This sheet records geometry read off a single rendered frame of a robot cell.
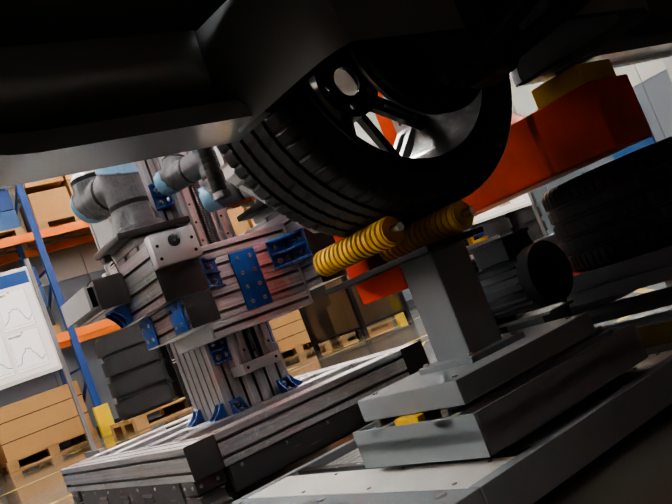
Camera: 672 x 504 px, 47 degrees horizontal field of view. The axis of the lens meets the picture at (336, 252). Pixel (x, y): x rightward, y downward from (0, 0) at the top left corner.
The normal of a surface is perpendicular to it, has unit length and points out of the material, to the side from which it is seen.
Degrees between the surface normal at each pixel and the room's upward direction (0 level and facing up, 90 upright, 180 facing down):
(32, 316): 90
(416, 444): 90
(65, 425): 90
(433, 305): 90
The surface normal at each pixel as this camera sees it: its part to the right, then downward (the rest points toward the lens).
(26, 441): 0.55, -0.28
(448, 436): -0.76, 0.25
